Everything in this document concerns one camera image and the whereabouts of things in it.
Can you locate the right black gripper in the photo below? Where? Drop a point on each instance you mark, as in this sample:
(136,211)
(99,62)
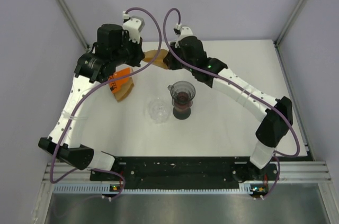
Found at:
(169,61)

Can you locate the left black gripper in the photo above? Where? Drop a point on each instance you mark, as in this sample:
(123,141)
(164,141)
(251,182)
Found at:
(138,54)

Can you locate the brown paper coffee filter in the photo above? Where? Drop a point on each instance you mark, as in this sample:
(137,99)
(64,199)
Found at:
(156,60)

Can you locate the grey transparent dripper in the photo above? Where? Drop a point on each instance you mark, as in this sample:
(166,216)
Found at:
(182,86)

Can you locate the orange coffee filter box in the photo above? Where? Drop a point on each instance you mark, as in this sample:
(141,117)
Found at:
(123,87)

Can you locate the dark carafe with red lid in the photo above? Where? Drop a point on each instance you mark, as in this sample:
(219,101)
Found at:
(182,106)

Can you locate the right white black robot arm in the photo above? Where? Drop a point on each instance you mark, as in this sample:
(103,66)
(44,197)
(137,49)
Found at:
(274,114)

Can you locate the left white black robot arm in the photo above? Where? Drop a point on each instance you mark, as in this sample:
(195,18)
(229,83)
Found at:
(65,140)

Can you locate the clear glass dripper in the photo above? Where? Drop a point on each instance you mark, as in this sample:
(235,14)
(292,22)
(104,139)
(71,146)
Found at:
(158,111)

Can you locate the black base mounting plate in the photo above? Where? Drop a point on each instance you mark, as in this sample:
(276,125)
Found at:
(176,173)

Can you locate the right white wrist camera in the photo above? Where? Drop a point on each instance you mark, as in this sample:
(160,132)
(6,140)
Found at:
(182,31)

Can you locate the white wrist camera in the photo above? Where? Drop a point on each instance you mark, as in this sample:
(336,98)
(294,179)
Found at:
(133,25)
(182,31)

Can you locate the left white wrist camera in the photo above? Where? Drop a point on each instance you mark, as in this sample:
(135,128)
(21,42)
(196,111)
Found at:
(133,25)

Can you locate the left aluminium frame post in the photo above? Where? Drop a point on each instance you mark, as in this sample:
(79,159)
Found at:
(72,23)

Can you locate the aluminium frame post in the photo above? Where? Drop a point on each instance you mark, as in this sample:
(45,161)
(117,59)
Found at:
(290,22)
(72,23)

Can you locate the right aluminium frame post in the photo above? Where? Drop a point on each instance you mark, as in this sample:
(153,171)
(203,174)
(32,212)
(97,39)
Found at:
(290,22)

